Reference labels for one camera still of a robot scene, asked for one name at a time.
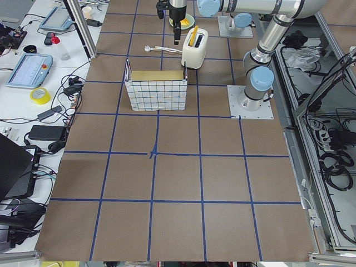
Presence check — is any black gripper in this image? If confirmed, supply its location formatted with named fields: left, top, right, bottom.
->
left=169, top=8, right=186, bottom=45
left=156, top=0, right=187, bottom=19

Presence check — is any white toaster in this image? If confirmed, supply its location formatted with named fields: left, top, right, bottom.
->
left=181, top=28, right=209, bottom=70

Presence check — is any bread slice in toaster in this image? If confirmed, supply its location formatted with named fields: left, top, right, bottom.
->
left=189, top=26, right=199, bottom=47

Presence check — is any triangular pastry bread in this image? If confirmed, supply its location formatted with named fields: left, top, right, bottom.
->
left=180, top=18, right=190, bottom=27

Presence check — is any green plate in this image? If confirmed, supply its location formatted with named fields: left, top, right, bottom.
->
left=180, top=13, right=195, bottom=30

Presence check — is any paper cup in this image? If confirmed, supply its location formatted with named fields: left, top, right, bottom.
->
left=82, top=6, right=93, bottom=19

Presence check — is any blue teach pendant far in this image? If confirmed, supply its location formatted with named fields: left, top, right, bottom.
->
left=39, top=7, right=72, bottom=33

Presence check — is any blue teach pendant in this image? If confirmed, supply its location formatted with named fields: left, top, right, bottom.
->
left=6, top=53, right=53, bottom=89
left=39, top=7, right=72, bottom=33

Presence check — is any blue teach pendant near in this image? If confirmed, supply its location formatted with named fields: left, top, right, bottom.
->
left=6, top=53, right=53, bottom=89

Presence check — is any yellow tape roll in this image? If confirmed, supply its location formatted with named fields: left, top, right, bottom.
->
left=30, top=87, right=51, bottom=105

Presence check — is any black laptop power brick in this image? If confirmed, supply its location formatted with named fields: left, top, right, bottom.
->
left=28, top=125, right=66, bottom=141

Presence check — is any black monitor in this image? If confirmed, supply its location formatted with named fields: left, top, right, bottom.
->
left=1, top=135, right=40, bottom=200

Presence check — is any white power cord with plug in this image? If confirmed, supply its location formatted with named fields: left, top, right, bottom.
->
left=144, top=46, right=184, bottom=54

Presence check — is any wire basket with wooden shelf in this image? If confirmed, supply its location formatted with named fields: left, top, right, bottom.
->
left=125, top=60, right=188, bottom=111

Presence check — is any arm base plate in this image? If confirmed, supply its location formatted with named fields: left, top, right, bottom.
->
left=217, top=13, right=253, bottom=38
left=227, top=85, right=274, bottom=120

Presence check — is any aluminium frame post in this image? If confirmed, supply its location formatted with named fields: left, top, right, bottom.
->
left=63, top=0, right=97, bottom=59

